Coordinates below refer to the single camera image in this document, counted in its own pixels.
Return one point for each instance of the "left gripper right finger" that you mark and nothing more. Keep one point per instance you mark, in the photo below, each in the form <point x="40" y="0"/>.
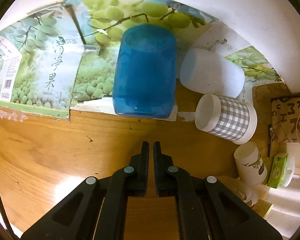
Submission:
<point x="173" y="181"/>

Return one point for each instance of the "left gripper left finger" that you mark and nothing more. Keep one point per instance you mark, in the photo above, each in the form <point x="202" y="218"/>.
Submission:
<point x="129" y="181"/>

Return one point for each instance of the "blue translucent plastic cup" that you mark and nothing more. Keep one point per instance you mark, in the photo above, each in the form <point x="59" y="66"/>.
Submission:
<point x="145" y="74"/>

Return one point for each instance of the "white bamboo print paper cup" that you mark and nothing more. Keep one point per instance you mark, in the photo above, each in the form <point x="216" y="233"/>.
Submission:
<point x="251" y="168"/>

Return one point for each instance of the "grey checkered paper cup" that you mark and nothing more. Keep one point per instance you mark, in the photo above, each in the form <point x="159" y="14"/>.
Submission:
<point x="226" y="118"/>

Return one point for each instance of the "white frosted plastic cup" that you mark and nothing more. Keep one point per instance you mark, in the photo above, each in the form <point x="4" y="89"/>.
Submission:
<point x="205" y="72"/>

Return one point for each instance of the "green tissue pack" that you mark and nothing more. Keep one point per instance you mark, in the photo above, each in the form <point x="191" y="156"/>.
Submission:
<point x="282" y="170"/>

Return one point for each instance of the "black pen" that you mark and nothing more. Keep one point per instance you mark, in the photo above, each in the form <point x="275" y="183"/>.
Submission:
<point x="270" y="140"/>

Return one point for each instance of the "letter print canvas bag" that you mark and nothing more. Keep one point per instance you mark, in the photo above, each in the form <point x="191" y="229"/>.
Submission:
<point x="285" y="119"/>

